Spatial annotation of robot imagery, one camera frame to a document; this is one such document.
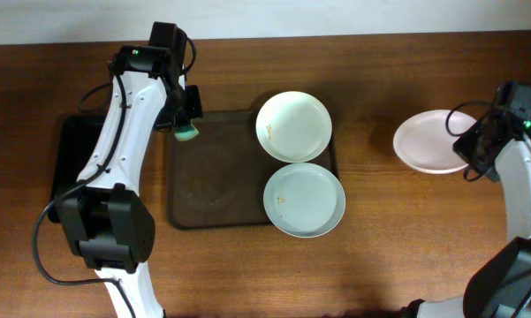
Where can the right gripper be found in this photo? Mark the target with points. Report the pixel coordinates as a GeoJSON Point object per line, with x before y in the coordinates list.
{"type": "Point", "coordinates": [475, 147]}

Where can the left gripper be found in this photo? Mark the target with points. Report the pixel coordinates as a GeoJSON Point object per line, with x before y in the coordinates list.
{"type": "Point", "coordinates": [187, 111]}

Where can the green cleaning sponge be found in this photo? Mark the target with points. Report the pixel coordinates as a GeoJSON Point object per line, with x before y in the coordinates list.
{"type": "Point", "coordinates": [185, 132]}

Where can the white plate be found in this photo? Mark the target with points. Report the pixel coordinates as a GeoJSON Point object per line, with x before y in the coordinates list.
{"type": "Point", "coordinates": [293, 127]}
{"type": "Point", "coordinates": [423, 143]}

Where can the white plate top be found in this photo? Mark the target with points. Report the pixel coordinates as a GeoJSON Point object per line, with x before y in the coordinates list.
{"type": "Point", "coordinates": [293, 127]}

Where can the pale blue plate bottom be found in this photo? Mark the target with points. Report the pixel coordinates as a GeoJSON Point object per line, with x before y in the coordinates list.
{"type": "Point", "coordinates": [304, 200]}

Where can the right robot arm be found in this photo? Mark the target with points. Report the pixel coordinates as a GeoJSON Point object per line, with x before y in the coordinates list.
{"type": "Point", "coordinates": [501, 287]}

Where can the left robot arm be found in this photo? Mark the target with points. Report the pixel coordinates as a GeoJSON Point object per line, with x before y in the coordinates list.
{"type": "Point", "coordinates": [103, 219]}

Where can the black rectangular tray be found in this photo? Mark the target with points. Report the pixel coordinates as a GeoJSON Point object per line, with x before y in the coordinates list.
{"type": "Point", "coordinates": [78, 135]}

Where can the brown plastic serving tray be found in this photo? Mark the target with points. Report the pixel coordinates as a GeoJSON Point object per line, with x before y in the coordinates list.
{"type": "Point", "coordinates": [217, 179]}

